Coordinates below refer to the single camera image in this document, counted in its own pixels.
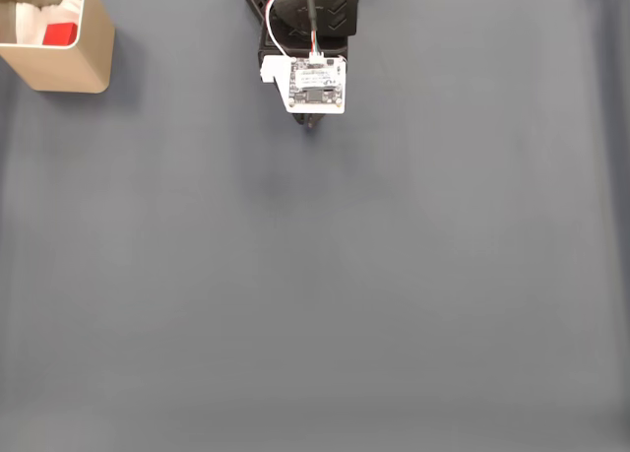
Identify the grey table mat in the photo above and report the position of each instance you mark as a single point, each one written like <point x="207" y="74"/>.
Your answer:
<point x="295" y="275"/>

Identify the tan open box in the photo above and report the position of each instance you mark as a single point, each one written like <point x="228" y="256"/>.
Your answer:
<point x="64" y="70"/>

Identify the red cube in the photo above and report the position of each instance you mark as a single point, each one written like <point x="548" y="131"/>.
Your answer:
<point x="59" y="34"/>

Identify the camera board on white mount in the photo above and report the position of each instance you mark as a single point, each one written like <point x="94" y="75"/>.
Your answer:
<point x="317" y="85"/>

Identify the white foam padding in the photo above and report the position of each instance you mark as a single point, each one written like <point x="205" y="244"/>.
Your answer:
<point x="29" y="21"/>

